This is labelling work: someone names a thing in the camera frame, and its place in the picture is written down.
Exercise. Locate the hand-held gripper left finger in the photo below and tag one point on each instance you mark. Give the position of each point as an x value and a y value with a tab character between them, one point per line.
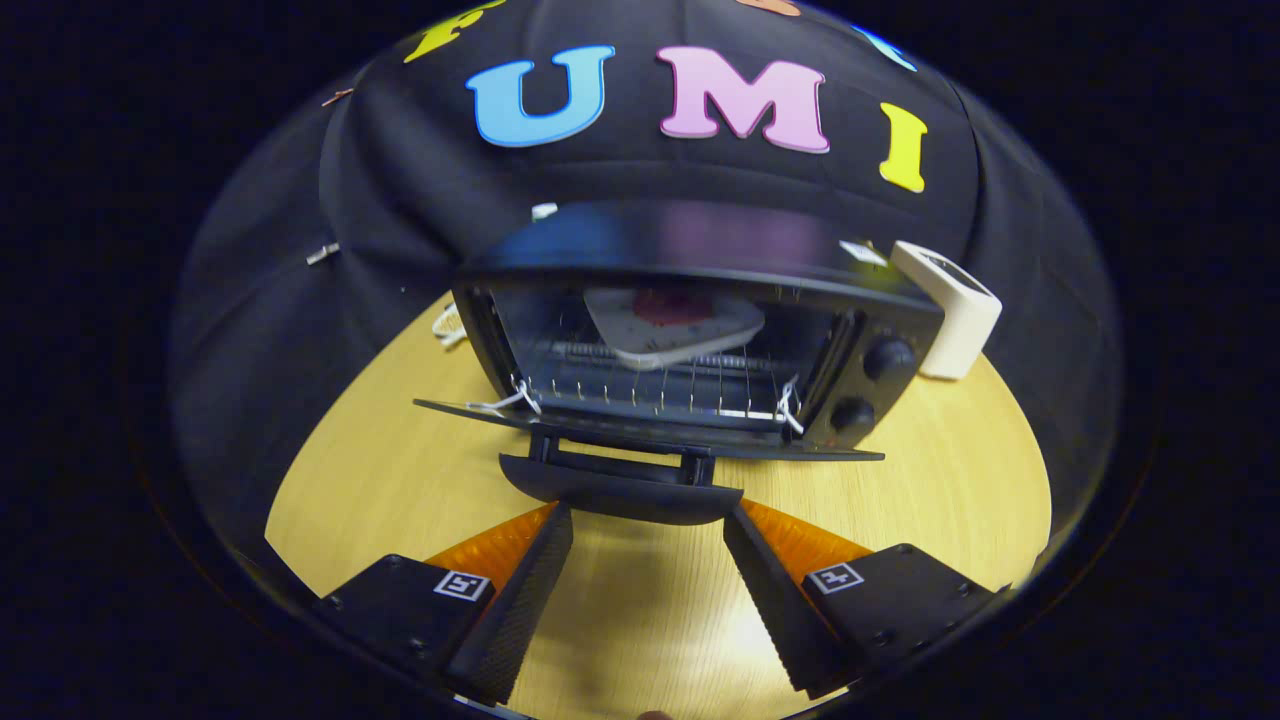
525	600

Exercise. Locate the white square plate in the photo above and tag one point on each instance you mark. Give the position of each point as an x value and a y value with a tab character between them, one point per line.
690	342

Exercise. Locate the white bread toaster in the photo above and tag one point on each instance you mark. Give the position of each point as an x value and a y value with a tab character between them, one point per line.
955	320

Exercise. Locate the small white-lidded jar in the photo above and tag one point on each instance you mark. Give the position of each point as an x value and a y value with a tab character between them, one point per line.
544	211

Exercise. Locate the pink ham slice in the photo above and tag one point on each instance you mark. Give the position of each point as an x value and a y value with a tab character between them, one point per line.
672	308

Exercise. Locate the black toaster oven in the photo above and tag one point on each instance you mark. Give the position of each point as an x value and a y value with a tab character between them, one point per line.
700	240

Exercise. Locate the silver clip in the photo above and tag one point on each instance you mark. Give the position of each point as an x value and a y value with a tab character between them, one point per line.
322	253

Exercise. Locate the pink clip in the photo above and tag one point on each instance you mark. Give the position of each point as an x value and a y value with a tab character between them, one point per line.
337	97

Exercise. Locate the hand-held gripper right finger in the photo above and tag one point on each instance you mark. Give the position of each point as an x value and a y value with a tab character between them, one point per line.
775	610

